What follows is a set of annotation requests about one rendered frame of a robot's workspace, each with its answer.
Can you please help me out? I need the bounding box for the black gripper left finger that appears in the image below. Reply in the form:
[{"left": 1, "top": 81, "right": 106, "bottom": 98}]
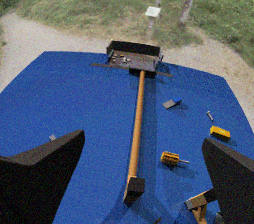
[{"left": 0, "top": 129, "right": 84, "bottom": 224}]

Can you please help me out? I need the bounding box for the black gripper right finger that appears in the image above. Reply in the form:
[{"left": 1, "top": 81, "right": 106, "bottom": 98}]
[{"left": 202, "top": 138, "right": 254, "bottom": 224}]

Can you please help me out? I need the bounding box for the long wooden pole with black end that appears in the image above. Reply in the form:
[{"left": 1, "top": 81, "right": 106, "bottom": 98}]
[{"left": 184, "top": 188, "right": 217, "bottom": 224}]

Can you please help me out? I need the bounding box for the yellow rectangular block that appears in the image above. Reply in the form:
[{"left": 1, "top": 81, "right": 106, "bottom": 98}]
[{"left": 211, "top": 126, "right": 231, "bottom": 141}]

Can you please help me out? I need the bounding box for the orange long-handled scraper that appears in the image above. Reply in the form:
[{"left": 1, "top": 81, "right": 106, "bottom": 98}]
[{"left": 123, "top": 67, "right": 157, "bottom": 203}]

